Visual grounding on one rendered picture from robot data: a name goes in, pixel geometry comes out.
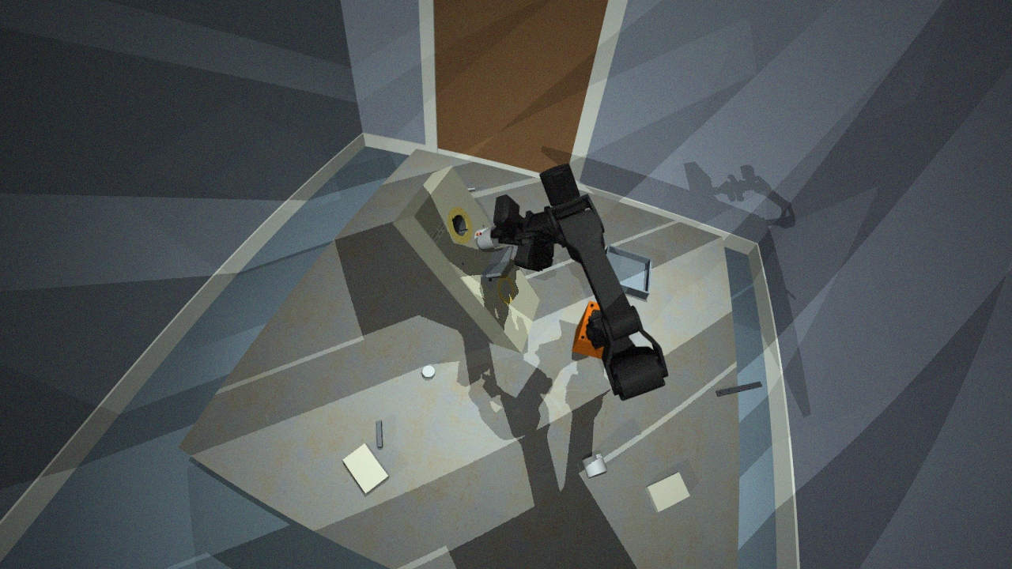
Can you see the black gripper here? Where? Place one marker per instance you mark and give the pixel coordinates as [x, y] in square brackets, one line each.
[508, 222]

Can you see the beige service panel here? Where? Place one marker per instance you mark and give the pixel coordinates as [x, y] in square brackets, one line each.
[440, 223]

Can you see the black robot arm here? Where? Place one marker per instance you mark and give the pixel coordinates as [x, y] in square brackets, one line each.
[632, 370]

